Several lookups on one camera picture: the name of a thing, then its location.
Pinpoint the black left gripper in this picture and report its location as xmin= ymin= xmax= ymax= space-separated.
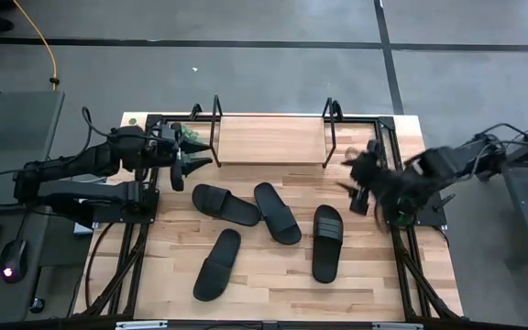
xmin=151 ymin=122 xmax=215 ymax=178

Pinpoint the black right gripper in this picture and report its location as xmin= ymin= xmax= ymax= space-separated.
xmin=336 ymin=140 xmax=413 ymax=222

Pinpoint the black rubber slide sandal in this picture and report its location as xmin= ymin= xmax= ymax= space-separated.
xmin=192 ymin=227 xmax=243 ymax=303
xmin=253 ymin=181 xmax=303 ymax=246
xmin=311 ymin=203 xmax=345 ymax=284
xmin=191 ymin=183 xmax=261 ymax=227

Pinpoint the green artificial plant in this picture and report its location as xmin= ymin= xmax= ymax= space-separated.
xmin=180 ymin=124 xmax=205 ymax=144

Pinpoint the grey desk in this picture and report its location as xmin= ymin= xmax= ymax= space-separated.
xmin=0 ymin=90 xmax=66 ymax=322

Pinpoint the black computer mouse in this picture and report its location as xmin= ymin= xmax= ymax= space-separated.
xmin=0 ymin=237 xmax=29 ymax=284

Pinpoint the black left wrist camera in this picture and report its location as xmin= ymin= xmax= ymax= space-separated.
xmin=170 ymin=158 xmax=186 ymax=193

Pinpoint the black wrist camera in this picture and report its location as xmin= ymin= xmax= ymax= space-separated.
xmin=170 ymin=158 xmax=186 ymax=193
xmin=348 ymin=186 xmax=371 ymax=216

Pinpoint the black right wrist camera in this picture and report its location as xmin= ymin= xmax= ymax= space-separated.
xmin=348 ymin=186 xmax=371 ymax=216

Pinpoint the black aluminium table frame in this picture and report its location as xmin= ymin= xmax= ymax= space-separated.
xmin=69 ymin=112 xmax=465 ymax=322

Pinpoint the wooden shelf with black frame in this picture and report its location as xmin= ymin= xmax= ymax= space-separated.
xmin=189 ymin=94 xmax=346 ymax=170

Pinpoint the thin dark cable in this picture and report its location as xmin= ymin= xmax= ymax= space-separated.
xmin=83 ymin=222 xmax=116 ymax=309

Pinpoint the silver metal bracket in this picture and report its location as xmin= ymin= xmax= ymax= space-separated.
xmin=115 ymin=320 xmax=169 ymax=330
xmin=371 ymin=322 xmax=425 ymax=330

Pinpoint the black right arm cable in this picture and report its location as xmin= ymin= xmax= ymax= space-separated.
xmin=474 ymin=121 xmax=528 ymax=152

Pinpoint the yellow cable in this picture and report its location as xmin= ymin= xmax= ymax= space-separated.
xmin=11 ymin=0 xmax=60 ymax=91

